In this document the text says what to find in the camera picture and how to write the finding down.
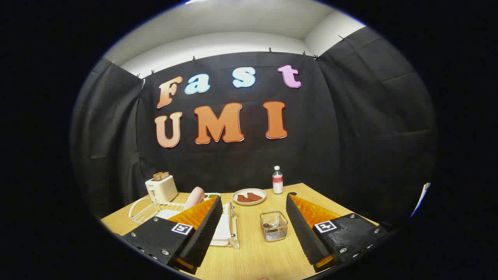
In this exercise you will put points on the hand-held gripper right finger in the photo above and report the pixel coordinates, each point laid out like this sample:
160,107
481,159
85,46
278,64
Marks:
303,233

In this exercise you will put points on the pink plate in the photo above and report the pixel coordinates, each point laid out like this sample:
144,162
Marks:
194,198

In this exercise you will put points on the white toaster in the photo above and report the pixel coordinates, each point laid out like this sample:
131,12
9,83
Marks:
163,190

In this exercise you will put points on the white plate with steaks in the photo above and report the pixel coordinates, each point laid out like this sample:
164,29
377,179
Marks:
237,199

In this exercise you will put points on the toast bread slice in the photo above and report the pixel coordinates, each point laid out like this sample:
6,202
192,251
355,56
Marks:
156,177
165,175

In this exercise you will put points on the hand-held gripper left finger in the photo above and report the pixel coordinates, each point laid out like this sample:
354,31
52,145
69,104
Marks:
204,233

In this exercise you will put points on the black backdrop cloth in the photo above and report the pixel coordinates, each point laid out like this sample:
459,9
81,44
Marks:
241,163

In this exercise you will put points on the white divided dish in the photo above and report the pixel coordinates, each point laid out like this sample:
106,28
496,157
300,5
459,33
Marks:
216,195

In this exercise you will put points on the red steak piece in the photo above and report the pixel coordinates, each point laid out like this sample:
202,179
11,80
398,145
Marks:
244,198
255,196

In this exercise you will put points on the white blue-edged object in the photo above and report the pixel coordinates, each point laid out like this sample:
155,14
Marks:
423,196

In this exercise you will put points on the clear bottle with red label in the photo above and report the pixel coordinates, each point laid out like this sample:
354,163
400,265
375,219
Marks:
277,184

